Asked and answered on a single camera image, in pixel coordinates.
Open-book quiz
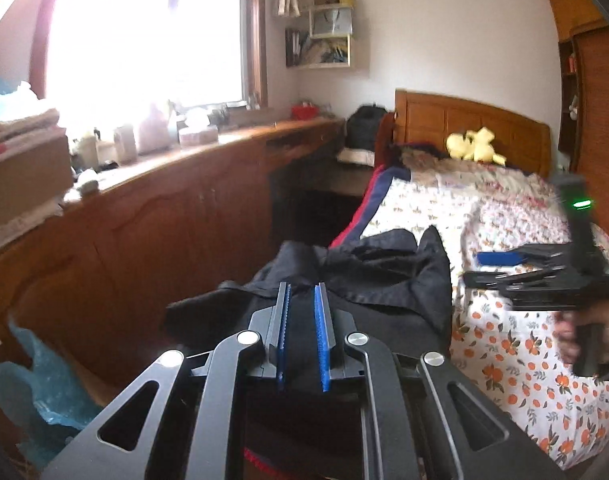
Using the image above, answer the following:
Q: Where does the yellow plush toy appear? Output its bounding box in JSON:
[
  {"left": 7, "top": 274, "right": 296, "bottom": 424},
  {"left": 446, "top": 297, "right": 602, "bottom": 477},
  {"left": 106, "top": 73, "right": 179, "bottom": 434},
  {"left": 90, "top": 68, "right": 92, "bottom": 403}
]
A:
[{"left": 446, "top": 127, "right": 506, "bottom": 166}]

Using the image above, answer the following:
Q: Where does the wooden desk cabinet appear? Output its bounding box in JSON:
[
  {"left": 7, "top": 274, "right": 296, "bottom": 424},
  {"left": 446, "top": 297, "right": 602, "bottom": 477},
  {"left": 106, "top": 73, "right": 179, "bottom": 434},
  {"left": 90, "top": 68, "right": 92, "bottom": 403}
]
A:
[{"left": 0, "top": 116, "right": 346, "bottom": 391}]

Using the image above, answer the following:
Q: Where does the large black coat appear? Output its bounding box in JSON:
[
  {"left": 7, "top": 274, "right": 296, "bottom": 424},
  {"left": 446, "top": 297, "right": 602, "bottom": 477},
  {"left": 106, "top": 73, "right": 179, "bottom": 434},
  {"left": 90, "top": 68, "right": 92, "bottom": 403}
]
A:
[{"left": 161, "top": 224, "right": 455, "bottom": 361}]

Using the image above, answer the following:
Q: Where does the wooden headboard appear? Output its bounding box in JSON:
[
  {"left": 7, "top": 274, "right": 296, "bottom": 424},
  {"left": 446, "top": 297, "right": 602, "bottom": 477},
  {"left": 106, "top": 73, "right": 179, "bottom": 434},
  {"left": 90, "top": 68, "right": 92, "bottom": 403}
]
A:
[{"left": 393, "top": 89, "right": 552, "bottom": 178}]

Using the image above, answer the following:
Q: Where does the person's right hand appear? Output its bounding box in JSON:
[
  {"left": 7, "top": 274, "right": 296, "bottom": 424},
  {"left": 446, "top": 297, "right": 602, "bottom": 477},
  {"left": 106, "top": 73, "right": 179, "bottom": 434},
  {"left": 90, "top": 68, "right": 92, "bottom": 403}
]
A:
[{"left": 554, "top": 301, "right": 609, "bottom": 365}]

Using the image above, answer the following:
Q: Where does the wooden louvered wardrobe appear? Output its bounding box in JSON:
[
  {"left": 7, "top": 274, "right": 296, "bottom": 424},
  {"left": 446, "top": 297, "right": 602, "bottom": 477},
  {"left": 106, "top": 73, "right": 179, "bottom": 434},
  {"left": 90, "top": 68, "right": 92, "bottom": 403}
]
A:
[{"left": 550, "top": 0, "right": 609, "bottom": 236}]

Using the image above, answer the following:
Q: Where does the white wall shelf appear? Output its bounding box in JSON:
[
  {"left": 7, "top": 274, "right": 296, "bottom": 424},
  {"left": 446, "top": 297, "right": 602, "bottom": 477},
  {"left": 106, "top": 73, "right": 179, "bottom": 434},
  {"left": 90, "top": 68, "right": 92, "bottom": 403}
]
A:
[{"left": 285, "top": 0, "right": 355, "bottom": 70}]

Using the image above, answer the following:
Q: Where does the floral quilt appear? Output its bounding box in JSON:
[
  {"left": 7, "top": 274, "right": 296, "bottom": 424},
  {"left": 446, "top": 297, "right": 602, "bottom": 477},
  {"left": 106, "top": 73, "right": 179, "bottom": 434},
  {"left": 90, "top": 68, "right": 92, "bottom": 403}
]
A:
[{"left": 399, "top": 145, "right": 576, "bottom": 221}]

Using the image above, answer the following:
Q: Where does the window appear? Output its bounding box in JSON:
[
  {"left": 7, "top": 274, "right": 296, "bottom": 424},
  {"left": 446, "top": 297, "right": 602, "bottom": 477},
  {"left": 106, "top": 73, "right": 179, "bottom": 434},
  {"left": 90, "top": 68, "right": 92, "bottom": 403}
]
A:
[{"left": 29, "top": 0, "right": 269, "bottom": 107}]

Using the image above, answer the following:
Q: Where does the orange print bed sheet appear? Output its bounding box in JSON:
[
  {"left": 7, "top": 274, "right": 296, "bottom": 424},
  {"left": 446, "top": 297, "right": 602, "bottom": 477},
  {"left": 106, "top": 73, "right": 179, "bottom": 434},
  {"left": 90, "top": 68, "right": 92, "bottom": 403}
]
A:
[{"left": 364, "top": 171, "right": 609, "bottom": 469}]

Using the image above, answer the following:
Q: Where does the dark wooden chair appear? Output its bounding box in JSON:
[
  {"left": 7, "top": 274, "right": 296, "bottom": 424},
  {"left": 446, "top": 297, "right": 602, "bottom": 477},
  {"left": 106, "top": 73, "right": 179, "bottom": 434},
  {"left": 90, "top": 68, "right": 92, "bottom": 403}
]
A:
[{"left": 336, "top": 104, "right": 395, "bottom": 169}]

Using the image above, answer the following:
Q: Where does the blue plastic bag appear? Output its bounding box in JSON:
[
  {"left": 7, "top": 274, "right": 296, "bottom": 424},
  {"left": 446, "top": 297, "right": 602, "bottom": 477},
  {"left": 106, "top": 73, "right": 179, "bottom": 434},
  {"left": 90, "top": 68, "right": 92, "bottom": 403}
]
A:
[{"left": 0, "top": 323, "right": 102, "bottom": 471}]

